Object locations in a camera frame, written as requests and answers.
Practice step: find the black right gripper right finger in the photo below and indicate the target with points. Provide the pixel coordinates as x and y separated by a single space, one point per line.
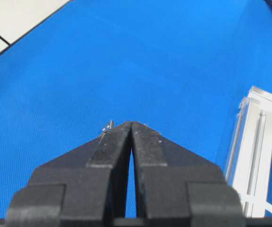
178 188

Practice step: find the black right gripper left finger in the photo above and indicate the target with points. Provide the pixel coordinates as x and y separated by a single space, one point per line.
77 189

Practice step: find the blue cloth mat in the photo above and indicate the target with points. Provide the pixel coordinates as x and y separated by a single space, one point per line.
180 67

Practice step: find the aluminium extrusion frame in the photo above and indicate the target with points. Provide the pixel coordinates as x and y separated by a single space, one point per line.
248 165

